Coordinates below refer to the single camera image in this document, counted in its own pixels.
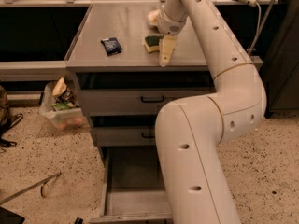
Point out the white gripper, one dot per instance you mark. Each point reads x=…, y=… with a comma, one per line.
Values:
x=167, y=24

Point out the yellow green sponge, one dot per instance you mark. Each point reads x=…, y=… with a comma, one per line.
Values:
x=151, y=43

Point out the grey open bottom drawer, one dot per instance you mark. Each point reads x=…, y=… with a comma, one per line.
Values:
x=133, y=189

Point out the dark blue snack packet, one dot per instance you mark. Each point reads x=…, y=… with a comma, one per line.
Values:
x=112, y=46

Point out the metal rod on floor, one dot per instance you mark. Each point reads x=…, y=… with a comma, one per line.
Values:
x=22, y=191

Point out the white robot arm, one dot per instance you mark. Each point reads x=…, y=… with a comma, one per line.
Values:
x=188, y=130

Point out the dark backpack with straps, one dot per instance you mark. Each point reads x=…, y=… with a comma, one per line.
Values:
x=7, y=120

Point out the grey middle drawer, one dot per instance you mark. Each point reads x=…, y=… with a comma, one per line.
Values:
x=123, y=130

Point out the black device bottom left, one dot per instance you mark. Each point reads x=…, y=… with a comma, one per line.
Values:
x=8, y=217

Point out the grey metal drawer cabinet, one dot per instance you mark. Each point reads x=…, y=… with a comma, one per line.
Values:
x=128, y=22

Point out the grey top drawer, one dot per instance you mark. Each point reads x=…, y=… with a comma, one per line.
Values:
x=131, y=93

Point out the dark cabinet on wheels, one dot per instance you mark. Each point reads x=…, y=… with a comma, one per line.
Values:
x=280, y=70

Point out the white paper bowl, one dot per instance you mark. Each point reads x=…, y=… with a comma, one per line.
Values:
x=152, y=17

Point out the clear plastic snack bin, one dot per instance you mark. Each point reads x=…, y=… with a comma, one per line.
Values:
x=59, y=104

